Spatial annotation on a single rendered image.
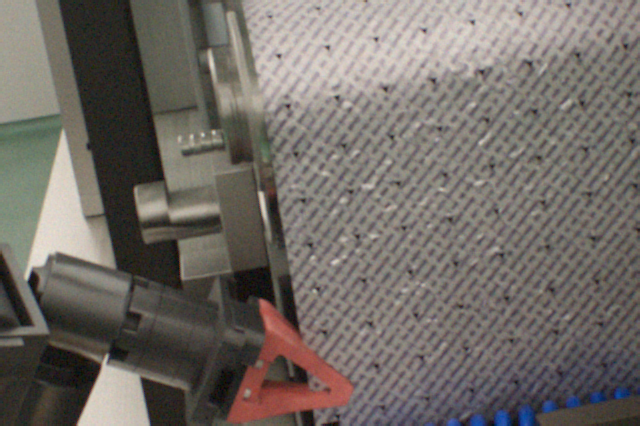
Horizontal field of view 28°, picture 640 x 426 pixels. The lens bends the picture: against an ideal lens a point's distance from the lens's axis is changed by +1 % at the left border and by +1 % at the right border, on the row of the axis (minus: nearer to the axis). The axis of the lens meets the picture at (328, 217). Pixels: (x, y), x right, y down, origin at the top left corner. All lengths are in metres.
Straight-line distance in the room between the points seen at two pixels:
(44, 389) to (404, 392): 0.22
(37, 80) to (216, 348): 5.72
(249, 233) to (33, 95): 5.64
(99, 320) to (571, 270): 0.29
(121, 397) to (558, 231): 0.59
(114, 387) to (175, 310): 0.53
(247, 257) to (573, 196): 0.22
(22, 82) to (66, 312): 5.71
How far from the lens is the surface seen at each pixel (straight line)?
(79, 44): 1.10
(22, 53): 6.45
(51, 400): 0.82
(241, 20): 0.78
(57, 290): 0.78
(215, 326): 0.79
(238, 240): 0.87
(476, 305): 0.83
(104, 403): 1.29
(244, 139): 0.80
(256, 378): 0.81
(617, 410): 0.83
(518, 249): 0.82
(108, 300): 0.78
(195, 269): 0.89
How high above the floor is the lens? 1.44
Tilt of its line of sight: 19 degrees down
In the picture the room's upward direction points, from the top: 9 degrees counter-clockwise
